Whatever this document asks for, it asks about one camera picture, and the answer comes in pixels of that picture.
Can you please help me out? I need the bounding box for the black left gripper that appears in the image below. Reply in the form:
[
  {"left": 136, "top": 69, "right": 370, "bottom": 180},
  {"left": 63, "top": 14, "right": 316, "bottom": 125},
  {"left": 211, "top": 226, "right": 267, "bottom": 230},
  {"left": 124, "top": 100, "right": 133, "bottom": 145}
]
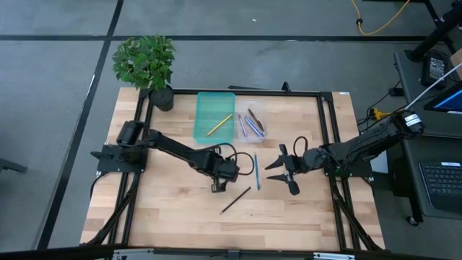
[{"left": 211, "top": 157, "right": 241, "bottom": 194}]

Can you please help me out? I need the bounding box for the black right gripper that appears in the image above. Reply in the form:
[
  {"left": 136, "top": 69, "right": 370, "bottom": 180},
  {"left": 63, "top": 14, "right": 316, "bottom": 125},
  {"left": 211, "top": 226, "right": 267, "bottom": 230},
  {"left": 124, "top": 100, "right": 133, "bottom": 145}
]
[{"left": 264, "top": 143, "right": 328, "bottom": 196}]

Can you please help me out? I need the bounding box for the blue pencil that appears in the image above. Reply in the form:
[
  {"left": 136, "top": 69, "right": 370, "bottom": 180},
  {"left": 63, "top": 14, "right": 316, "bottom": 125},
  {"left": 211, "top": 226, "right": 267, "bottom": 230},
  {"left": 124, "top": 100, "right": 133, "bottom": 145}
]
[{"left": 253, "top": 152, "right": 262, "bottom": 191}]

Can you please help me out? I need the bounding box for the light blue pen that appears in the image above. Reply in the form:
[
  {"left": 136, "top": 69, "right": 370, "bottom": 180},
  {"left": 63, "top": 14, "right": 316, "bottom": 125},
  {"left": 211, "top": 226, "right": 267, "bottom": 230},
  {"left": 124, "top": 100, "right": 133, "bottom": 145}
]
[{"left": 244, "top": 115, "right": 266, "bottom": 139}]

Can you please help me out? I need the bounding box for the brown pen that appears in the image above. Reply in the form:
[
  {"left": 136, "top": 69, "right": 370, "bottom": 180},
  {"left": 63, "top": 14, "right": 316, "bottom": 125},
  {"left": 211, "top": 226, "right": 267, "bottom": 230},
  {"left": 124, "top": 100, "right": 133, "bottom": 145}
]
[{"left": 247, "top": 108, "right": 266, "bottom": 132}]

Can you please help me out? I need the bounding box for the lavender pen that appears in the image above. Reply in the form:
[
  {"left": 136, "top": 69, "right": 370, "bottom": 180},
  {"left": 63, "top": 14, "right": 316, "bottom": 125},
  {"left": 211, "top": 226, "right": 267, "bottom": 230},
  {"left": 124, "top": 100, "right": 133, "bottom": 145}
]
[{"left": 237, "top": 113, "right": 249, "bottom": 138}]

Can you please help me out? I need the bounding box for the yellow pencil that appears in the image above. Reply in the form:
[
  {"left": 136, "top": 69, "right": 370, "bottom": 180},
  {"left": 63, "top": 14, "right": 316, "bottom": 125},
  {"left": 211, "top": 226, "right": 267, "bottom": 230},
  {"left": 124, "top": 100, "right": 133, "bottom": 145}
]
[{"left": 206, "top": 113, "right": 234, "bottom": 137}]

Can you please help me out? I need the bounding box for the black pencil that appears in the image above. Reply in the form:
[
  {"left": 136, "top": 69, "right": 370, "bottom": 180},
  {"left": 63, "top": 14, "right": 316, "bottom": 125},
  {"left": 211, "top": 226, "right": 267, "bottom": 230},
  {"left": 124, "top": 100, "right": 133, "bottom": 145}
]
[{"left": 219, "top": 186, "right": 253, "bottom": 216}]

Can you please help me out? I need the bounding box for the clear plastic bin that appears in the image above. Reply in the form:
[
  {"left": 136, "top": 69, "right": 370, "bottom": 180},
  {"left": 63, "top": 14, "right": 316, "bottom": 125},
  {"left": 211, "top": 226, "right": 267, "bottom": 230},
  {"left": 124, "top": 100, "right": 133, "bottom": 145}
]
[{"left": 235, "top": 100, "right": 270, "bottom": 144}]

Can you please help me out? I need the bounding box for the teal plastic bin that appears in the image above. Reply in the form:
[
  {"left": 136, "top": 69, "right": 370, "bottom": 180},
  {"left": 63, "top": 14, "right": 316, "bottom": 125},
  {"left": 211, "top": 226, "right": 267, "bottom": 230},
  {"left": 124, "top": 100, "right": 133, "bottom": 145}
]
[{"left": 192, "top": 91, "right": 237, "bottom": 145}]

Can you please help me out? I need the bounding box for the green plant in black pot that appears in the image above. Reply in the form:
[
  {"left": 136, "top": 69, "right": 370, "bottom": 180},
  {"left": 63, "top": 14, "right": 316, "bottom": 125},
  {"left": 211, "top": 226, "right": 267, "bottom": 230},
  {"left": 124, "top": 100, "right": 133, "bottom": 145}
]
[{"left": 111, "top": 33, "right": 178, "bottom": 113}]

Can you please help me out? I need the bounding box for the dark grey desk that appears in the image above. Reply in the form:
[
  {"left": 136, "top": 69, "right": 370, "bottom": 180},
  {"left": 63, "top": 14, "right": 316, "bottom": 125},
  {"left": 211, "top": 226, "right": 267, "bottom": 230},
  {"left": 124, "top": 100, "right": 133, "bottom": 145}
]
[{"left": 393, "top": 50, "right": 462, "bottom": 222}]

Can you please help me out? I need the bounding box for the black keyboard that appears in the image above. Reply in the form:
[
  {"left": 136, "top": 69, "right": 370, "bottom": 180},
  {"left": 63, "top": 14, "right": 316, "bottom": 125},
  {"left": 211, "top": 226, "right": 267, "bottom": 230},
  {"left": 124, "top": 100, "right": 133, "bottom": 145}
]
[{"left": 418, "top": 160, "right": 462, "bottom": 215}]

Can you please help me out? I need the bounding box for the computer monitor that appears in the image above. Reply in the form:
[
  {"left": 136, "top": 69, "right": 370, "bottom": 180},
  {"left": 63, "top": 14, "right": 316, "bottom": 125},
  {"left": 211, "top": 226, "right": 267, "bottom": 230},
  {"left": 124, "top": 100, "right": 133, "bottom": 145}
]
[{"left": 423, "top": 82, "right": 462, "bottom": 115}]

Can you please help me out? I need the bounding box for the black power adapter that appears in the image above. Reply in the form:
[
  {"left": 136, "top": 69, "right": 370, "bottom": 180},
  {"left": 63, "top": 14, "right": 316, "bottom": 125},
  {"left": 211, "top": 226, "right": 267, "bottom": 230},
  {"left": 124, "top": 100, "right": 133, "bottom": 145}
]
[{"left": 421, "top": 51, "right": 450, "bottom": 90}]

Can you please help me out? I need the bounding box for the black floor stand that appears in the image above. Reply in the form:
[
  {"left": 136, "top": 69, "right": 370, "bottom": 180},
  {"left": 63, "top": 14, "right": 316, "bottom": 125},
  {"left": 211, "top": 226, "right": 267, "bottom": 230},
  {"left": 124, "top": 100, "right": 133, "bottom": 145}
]
[{"left": 404, "top": 0, "right": 462, "bottom": 63}]

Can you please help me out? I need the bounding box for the black floor leg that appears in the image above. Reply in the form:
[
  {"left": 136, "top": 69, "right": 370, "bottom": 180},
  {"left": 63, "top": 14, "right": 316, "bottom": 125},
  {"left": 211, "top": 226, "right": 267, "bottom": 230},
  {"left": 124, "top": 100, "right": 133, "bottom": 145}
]
[{"left": 0, "top": 157, "right": 28, "bottom": 174}]

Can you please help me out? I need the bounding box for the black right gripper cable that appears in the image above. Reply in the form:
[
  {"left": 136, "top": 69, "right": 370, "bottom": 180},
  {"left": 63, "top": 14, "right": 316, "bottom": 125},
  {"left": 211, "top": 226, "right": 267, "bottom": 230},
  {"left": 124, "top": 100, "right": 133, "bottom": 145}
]
[{"left": 292, "top": 135, "right": 309, "bottom": 158}]

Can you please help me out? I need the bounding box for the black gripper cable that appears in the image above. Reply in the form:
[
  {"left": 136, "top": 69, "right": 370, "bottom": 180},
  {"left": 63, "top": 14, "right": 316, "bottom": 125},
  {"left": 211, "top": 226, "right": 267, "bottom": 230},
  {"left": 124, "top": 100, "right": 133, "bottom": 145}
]
[
  {"left": 206, "top": 142, "right": 256, "bottom": 177},
  {"left": 292, "top": 135, "right": 309, "bottom": 158}
]

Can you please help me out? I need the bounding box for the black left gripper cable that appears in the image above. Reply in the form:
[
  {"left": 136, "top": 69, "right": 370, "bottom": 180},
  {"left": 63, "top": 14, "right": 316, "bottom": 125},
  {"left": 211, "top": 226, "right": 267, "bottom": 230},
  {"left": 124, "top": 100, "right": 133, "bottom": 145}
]
[{"left": 206, "top": 142, "right": 256, "bottom": 177}]

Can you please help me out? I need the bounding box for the black table frame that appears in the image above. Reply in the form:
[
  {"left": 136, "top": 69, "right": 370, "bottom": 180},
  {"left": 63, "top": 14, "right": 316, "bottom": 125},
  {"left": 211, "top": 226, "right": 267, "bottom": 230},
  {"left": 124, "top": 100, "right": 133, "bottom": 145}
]
[{"left": 80, "top": 81, "right": 385, "bottom": 252}]

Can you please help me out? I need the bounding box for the yellow cable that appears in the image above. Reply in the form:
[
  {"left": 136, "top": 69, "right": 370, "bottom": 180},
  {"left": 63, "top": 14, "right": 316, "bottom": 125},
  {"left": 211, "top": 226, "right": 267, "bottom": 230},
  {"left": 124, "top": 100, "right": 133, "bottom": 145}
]
[{"left": 350, "top": 0, "right": 411, "bottom": 37}]

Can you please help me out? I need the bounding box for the white cable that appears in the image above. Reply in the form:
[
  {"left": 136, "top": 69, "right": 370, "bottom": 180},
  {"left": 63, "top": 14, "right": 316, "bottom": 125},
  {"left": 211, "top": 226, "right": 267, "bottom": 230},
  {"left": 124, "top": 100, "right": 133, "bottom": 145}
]
[{"left": 404, "top": 62, "right": 462, "bottom": 110}]

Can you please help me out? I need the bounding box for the black camera mount rail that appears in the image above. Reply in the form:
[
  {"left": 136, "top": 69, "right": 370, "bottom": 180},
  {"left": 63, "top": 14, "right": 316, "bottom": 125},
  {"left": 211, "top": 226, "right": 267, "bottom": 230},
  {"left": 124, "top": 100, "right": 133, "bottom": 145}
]
[{"left": 0, "top": 244, "right": 462, "bottom": 260}]

